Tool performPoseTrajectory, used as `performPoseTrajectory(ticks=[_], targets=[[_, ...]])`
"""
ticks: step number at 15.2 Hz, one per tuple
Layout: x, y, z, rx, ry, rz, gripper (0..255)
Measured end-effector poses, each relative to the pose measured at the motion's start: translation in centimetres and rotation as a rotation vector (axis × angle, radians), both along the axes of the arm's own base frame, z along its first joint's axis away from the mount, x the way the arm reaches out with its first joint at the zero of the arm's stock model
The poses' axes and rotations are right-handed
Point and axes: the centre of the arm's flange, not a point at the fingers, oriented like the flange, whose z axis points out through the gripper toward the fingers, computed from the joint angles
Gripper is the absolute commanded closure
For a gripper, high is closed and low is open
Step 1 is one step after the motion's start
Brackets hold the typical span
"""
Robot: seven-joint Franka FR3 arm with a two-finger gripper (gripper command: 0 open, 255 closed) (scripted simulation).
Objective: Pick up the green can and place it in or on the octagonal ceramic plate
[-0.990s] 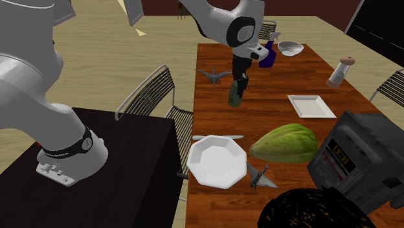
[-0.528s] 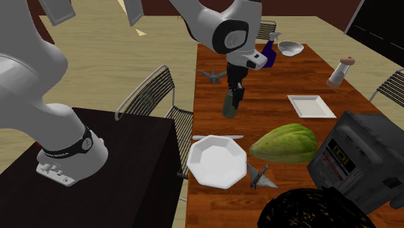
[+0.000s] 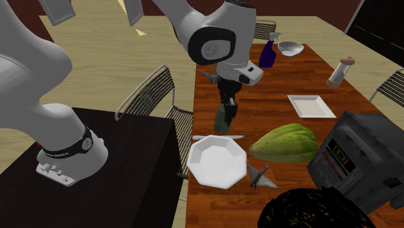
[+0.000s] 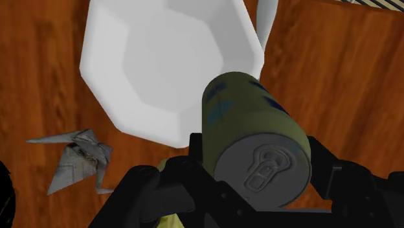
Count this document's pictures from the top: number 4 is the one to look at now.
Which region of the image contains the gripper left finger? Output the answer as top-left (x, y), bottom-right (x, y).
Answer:
top-left (88, 132), bottom-right (221, 228)

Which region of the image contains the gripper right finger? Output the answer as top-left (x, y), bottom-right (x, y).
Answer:
top-left (307, 135), bottom-right (404, 228)

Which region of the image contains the olive green drink can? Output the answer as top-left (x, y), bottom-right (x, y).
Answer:
top-left (201, 71), bottom-right (313, 210)

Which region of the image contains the yellow-green round thing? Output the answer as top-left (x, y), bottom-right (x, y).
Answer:
top-left (157, 157), bottom-right (186, 228)

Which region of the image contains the grey paper origami crane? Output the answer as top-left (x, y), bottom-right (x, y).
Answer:
top-left (25, 128), bottom-right (115, 196)

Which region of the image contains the brown wooden table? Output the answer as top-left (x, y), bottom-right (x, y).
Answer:
top-left (0, 0), bottom-right (404, 228)

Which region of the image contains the white octagonal bowl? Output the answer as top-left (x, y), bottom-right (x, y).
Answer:
top-left (79, 0), bottom-right (265, 149)

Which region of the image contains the black rounded thing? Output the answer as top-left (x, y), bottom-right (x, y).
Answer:
top-left (0, 160), bottom-right (17, 228)

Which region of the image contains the striped black and white rug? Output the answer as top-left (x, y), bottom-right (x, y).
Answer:
top-left (334, 0), bottom-right (404, 12)

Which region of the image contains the white utensil handle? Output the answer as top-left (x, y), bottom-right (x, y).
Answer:
top-left (254, 0), bottom-right (279, 52)

